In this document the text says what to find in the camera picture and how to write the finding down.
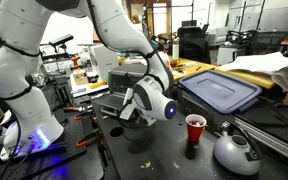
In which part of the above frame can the grey toaster oven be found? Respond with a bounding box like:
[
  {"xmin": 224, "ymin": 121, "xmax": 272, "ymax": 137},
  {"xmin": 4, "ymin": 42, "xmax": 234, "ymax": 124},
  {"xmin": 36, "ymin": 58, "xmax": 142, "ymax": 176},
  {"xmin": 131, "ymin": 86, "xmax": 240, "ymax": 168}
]
[{"xmin": 93, "ymin": 63, "xmax": 152, "ymax": 113}]

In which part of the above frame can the white carton box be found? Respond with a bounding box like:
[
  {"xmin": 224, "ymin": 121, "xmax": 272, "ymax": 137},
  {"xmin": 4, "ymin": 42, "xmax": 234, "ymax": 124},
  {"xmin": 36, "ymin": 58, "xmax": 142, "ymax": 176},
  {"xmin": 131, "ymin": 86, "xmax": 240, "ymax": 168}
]
[{"xmin": 91, "ymin": 44, "xmax": 120, "ymax": 83}]

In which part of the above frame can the yellow wooden table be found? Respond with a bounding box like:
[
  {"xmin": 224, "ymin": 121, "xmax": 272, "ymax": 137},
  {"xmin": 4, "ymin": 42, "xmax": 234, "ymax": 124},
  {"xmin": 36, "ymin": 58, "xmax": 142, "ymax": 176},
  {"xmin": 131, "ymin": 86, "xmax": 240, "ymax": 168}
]
[{"xmin": 118, "ymin": 56, "xmax": 218, "ymax": 84}]

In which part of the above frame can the white bottle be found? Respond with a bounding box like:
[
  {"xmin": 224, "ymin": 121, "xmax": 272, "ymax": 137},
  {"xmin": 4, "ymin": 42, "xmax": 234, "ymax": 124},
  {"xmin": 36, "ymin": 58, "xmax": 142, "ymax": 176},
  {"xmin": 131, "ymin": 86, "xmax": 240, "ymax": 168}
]
[{"xmin": 171, "ymin": 36, "xmax": 181, "ymax": 61}]

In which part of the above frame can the black round container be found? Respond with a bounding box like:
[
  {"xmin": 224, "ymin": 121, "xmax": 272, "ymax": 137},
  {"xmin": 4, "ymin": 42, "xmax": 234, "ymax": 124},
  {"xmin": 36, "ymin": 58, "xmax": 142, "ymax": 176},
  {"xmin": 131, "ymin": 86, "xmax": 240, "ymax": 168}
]
[{"xmin": 86, "ymin": 71, "xmax": 99, "ymax": 84}]

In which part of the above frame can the white side table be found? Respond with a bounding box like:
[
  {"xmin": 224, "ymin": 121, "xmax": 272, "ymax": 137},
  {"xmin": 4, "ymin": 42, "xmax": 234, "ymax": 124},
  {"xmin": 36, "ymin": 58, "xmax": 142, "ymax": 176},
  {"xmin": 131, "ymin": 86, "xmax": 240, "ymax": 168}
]
[{"xmin": 69, "ymin": 71, "xmax": 110, "ymax": 98}]

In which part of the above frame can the small cardboard box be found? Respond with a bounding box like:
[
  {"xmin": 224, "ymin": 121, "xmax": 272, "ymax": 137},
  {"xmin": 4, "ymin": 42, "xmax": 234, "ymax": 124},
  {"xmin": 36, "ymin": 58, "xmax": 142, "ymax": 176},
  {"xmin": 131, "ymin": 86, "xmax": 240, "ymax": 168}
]
[{"xmin": 73, "ymin": 71, "xmax": 89, "ymax": 86}]

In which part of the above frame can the red plastic cup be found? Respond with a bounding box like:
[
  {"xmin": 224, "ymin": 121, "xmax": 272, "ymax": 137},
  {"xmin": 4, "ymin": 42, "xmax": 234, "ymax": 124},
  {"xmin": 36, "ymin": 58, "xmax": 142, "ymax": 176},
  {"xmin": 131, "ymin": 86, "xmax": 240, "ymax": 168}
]
[{"xmin": 185, "ymin": 113, "xmax": 208, "ymax": 144}]

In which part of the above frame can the black office chair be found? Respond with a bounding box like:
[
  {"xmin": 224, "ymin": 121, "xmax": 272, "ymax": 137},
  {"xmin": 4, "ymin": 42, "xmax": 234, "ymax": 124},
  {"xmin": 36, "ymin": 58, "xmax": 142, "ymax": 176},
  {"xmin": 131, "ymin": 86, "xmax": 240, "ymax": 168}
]
[{"xmin": 177, "ymin": 25, "xmax": 212, "ymax": 65}]

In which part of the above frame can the black clamp with orange hook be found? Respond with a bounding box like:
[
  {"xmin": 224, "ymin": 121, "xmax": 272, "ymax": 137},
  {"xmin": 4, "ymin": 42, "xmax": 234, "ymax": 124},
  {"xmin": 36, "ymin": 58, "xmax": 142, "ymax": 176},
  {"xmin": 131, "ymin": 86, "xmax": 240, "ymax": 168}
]
[{"xmin": 73, "ymin": 112, "xmax": 95, "ymax": 122}]

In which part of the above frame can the blue plastic bin lid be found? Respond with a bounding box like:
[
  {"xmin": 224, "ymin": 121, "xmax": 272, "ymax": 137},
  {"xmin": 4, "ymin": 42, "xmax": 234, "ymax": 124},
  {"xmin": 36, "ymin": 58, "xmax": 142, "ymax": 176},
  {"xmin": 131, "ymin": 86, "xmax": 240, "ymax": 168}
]
[{"xmin": 178, "ymin": 69, "xmax": 263, "ymax": 115}]

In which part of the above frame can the orange black hand tool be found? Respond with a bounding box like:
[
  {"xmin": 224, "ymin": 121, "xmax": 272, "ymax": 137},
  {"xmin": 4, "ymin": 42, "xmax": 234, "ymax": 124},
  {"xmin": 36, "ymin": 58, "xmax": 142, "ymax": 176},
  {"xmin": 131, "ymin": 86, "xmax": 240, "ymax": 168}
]
[{"xmin": 69, "ymin": 55, "xmax": 82, "ymax": 70}]

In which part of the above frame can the black monitor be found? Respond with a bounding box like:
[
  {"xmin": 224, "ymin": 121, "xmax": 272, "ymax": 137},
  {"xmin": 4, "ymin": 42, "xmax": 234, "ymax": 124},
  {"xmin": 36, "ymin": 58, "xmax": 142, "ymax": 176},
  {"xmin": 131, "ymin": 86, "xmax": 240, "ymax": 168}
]
[{"xmin": 181, "ymin": 19, "xmax": 198, "ymax": 28}]

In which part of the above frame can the black clamp with orange tip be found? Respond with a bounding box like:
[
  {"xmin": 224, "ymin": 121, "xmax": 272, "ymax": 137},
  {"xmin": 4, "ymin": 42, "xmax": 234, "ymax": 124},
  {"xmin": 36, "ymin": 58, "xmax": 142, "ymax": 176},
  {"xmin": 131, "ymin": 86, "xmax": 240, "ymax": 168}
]
[{"xmin": 75, "ymin": 129, "xmax": 101, "ymax": 149}]

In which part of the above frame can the white storage box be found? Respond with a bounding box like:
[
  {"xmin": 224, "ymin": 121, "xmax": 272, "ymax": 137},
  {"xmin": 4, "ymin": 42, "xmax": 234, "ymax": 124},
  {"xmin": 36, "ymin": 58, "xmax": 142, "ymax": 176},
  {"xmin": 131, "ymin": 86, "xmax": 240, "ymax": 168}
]
[{"xmin": 216, "ymin": 45, "xmax": 239, "ymax": 66}]

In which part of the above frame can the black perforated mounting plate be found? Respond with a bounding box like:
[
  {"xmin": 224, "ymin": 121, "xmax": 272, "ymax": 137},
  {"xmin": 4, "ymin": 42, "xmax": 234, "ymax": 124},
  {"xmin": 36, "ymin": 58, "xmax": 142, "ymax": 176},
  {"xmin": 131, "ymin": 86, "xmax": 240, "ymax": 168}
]
[{"xmin": 0, "ymin": 111, "xmax": 88, "ymax": 180}]

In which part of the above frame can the yellow flat board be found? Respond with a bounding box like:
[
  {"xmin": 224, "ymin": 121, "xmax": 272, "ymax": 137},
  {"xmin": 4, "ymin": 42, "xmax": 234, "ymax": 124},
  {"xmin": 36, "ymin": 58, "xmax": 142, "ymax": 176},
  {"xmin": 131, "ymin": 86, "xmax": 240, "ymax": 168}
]
[{"xmin": 214, "ymin": 65, "xmax": 278, "ymax": 90}]

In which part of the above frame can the white grey electric kettle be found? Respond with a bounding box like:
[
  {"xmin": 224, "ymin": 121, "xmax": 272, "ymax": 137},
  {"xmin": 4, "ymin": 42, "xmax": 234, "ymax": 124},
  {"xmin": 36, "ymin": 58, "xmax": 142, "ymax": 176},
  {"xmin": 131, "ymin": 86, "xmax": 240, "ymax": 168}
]
[{"xmin": 212, "ymin": 123, "xmax": 262, "ymax": 177}]

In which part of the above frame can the white paper sheets pile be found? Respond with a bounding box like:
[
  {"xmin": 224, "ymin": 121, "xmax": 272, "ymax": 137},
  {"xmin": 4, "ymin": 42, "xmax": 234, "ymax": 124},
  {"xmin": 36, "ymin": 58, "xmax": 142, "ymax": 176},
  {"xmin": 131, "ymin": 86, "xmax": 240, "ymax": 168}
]
[{"xmin": 218, "ymin": 51, "xmax": 288, "ymax": 93}]

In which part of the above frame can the black mesh chair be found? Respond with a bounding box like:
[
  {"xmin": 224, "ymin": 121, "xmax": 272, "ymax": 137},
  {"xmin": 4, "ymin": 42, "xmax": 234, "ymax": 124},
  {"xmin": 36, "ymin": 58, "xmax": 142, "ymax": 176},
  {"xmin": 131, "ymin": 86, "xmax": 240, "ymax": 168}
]
[{"xmin": 247, "ymin": 30, "xmax": 288, "ymax": 56}]

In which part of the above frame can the silver clamp with orange handle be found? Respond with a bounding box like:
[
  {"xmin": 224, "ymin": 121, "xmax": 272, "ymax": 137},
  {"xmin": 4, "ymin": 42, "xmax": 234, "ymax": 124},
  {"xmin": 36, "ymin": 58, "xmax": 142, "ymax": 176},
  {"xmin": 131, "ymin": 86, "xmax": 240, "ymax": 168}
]
[{"xmin": 63, "ymin": 105, "xmax": 93, "ymax": 113}]

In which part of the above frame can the black stereo camera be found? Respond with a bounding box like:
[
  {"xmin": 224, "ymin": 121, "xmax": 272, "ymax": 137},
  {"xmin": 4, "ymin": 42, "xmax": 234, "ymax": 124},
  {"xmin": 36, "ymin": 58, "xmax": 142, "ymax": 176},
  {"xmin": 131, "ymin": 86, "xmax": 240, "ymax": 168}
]
[{"xmin": 48, "ymin": 33, "xmax": 75, "ymax": 48}]

